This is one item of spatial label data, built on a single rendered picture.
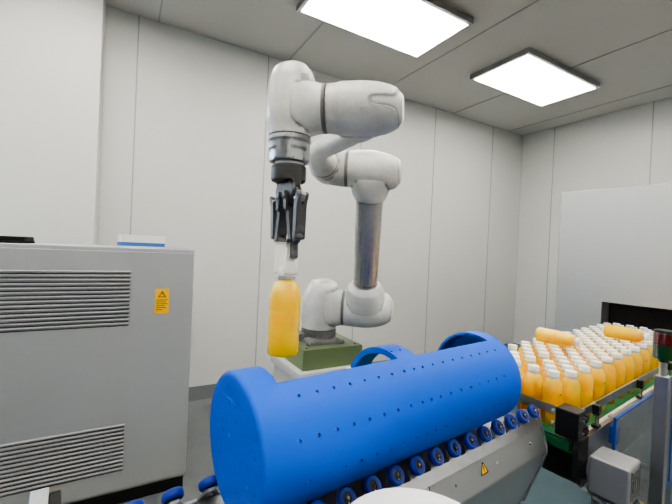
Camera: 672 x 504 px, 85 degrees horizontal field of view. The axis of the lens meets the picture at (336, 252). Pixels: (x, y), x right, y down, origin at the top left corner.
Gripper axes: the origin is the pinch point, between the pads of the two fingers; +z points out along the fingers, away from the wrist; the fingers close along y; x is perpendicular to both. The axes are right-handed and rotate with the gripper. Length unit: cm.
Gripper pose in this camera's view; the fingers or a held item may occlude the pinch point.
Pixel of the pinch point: (286, 258)
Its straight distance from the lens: 80.6
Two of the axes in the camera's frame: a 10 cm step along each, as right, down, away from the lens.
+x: 8.1, 0.2, 5.9
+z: -0.3, 10.0, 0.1
